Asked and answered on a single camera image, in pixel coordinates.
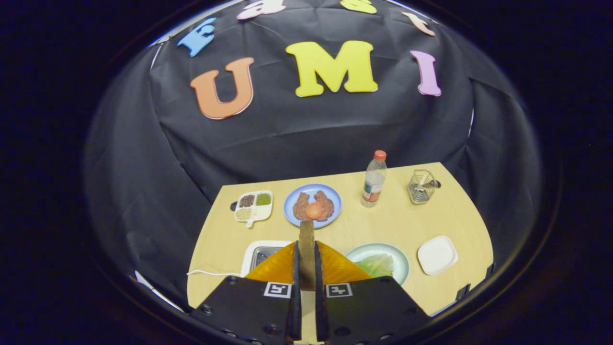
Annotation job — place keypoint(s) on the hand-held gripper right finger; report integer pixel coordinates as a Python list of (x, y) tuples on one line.
[(318, 268)]

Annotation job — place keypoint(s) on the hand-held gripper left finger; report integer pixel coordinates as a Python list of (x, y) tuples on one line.
[(296, 268)]

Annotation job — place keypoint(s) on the dark toasted bread slice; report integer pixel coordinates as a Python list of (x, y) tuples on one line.
[(306, 249)]

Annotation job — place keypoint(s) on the green lettuce leaf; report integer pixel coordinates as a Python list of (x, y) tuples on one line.
[(378, 266)]

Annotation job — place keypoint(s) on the white toaster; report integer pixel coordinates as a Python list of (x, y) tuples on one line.
[(251, 249)]

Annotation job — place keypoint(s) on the red tomato slice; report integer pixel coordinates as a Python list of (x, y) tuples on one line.
[(313, 211)]

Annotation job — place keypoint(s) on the brown meat patty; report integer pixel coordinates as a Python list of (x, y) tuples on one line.
[(299, 206), (328, 206)]

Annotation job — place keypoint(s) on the white divided spice tray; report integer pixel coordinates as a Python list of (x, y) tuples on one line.
[(261, 213)]

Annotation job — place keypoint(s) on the blue round plate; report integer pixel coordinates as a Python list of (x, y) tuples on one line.
[(335, 201)]

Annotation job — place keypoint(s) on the pale green round plate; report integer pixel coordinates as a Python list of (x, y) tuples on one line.
[(400, 261)]

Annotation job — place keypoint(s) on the clear bottle with red cap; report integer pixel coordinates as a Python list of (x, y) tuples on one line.
[(373, 184)]

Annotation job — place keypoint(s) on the white square plate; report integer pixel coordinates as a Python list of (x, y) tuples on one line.
[(437, 255)]

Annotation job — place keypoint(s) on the white paper sheet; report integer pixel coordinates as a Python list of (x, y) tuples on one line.
[(153, 289)]

